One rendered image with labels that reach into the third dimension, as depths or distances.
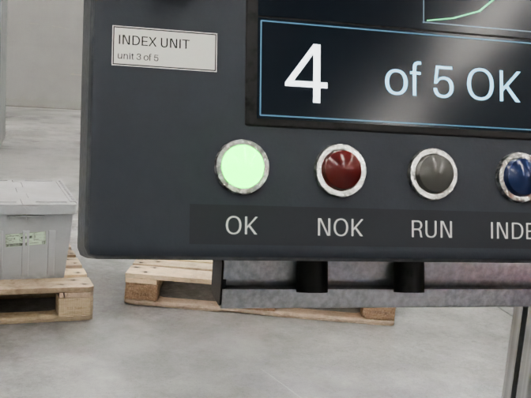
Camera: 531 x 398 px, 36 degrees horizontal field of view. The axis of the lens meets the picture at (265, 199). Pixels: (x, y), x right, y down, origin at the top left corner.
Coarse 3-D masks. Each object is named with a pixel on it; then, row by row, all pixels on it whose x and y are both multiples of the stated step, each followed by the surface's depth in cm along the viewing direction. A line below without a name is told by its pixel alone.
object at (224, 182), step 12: (228, 144) 40; (240, 144) 40; (252, 144) 40; (216, 156) 40; (228, 156) 39; (240, 156) 39; (252, 156) 39; (264, 156) 40; (216, 168) 39; (228, 168) 39; (240, 168) 39; (252, 168) 39; (264, 168) 40; (228, 180) 39; (240, 180) 39; (252, 180) 39; (264, 180) 40; (240, 192) 40; (252, 192) 40
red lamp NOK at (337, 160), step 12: (324, 156) 41; (336, 156) 40; (348, 156) 41; (360, 156) 41; (324, 168) 41; (336, 168) 40; (348, 168) 40; (360, 168) 41; (324, 180) 41; (336, 180) 40; (348, 180) 40; (360, 180) 41; (336, 192) 41; (348, 192) 41
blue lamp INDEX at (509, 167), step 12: (504, 156) 44; (516, 156) 44; (528, 156) 44; (504, 168) 43; (516, 168) 43; (528, 168) 43; (504, 180) 43; (516, 180) 43; (528, 180) 43; (504, 192) 43; (516, 192) 43; (528, 192) 43
